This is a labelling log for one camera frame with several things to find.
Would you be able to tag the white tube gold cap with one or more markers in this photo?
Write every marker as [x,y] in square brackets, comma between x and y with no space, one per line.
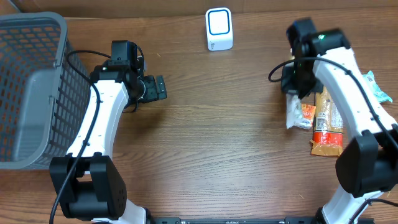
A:
[294,115]

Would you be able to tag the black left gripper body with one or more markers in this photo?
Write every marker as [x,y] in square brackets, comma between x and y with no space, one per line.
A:
[148,94]

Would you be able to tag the small orange carton box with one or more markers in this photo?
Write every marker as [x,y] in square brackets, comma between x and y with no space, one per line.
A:
[308,116]

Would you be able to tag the teal tissue packet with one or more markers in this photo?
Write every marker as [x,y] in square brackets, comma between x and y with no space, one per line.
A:
[380,95]

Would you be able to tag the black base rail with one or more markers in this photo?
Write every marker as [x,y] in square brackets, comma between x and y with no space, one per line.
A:
[286,220]

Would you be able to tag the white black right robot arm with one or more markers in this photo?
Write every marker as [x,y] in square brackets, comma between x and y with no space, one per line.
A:
[367,167]

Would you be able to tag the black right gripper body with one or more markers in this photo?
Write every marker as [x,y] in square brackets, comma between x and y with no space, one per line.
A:
[296,79]

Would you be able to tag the white barcode scanner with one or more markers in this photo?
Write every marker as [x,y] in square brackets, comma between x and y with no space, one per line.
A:
[219,29]

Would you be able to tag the orange spaghetti packet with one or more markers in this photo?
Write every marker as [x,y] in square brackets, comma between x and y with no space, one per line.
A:
[328,127]

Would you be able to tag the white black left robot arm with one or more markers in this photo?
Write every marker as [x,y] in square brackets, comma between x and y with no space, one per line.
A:
[88,184]

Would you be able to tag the grey plastic mesh basket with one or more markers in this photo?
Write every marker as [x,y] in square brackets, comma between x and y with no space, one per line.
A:
[43,100]

